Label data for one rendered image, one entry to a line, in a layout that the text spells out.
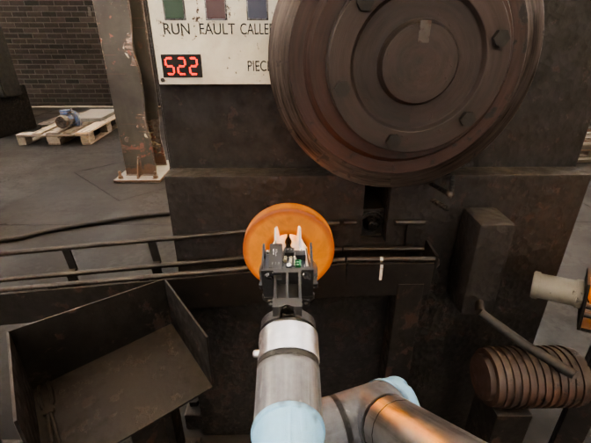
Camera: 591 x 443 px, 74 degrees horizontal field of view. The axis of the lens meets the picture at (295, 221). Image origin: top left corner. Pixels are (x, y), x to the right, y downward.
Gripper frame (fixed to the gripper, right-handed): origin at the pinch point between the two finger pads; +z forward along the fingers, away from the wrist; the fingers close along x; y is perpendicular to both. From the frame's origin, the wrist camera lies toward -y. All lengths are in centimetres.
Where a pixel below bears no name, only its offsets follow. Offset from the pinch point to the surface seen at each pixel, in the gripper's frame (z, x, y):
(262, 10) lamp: 34.9, 4.3, 27.1
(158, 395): -17.4, 22.6, -19.8
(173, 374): -13.3, 21.2, -20.7
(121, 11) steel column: 270, 123, -25
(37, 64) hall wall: 598, 408, -173
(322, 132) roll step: 15.7, -6.4, 11.4
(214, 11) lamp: 34.9, 13.6, 27.1
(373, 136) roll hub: 9.4, -14.4, 13.8
